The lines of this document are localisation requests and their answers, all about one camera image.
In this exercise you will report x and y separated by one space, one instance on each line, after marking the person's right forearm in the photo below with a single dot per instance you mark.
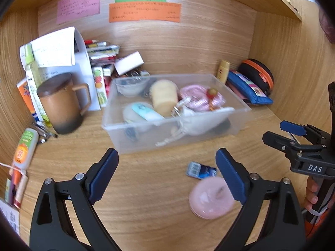
315 227

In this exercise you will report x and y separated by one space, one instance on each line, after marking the orange green tube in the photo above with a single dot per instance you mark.
24 149

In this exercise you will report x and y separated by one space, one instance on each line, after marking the cream cylindrical container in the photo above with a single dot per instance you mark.
163 98

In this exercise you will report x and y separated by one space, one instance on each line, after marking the bowl of small trinkets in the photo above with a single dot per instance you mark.
132 86

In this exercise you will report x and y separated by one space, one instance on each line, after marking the fruit print carton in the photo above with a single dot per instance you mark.
100 86

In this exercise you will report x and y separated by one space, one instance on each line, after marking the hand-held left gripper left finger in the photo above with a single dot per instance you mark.
103 174

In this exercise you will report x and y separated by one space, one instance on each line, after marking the yellow lotion bottle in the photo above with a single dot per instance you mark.
223 72

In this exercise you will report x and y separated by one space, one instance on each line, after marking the bunch of metal clips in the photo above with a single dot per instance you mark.
44 133

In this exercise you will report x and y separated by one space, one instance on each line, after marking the brown mug with lid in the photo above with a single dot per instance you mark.
60 107

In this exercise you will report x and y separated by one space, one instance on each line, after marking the blue pencil case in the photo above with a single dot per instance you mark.
248 87

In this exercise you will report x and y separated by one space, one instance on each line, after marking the white round case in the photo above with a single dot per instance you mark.
136 121

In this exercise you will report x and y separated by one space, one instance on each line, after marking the small white cardboard box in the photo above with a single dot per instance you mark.
128 63

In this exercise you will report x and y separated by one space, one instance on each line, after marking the green white leaflet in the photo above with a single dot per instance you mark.
34 89

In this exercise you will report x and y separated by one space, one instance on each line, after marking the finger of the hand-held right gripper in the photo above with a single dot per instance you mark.
277 140
293 128

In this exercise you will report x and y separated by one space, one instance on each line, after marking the red white carton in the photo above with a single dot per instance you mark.
107 79

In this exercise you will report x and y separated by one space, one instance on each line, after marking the cream tube red band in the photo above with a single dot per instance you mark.
21 190

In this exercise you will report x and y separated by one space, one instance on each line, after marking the dark red wallet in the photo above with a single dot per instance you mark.
235 92

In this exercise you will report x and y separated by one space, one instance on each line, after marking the white paper bag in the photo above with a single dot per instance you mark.
83 65

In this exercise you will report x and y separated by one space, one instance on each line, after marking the pink paper note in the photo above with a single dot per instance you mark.
78 5

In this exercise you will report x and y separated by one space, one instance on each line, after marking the blue foil packet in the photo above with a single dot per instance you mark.
200 170

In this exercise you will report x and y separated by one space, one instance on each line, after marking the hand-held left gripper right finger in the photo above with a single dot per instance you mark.
230 175

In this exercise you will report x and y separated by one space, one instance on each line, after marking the stack of printed packets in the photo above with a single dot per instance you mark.
102 52

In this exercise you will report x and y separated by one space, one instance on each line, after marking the wooden desktop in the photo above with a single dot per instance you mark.
157 188

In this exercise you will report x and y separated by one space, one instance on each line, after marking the person's right hand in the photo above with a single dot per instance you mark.
312 193

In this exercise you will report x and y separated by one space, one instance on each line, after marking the small red green charm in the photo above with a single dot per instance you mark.
212 92

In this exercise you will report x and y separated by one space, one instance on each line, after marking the wooden shelf board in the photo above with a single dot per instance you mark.
282 2

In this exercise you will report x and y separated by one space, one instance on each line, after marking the orange paper note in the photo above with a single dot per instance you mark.
145 11

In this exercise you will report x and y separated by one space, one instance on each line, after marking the orange printed carton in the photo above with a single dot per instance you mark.
24 94

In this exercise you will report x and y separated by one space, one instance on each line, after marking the white printed card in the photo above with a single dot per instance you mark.
10 217

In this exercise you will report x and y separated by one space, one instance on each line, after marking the light blue tube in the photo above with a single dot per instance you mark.
146 111

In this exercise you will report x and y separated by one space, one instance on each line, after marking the pink round compact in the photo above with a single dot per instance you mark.
212 198

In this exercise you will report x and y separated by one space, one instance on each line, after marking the black orange round case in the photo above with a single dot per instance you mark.
257 73

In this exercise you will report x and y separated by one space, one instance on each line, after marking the clear plastic storage box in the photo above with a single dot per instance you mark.
183 125

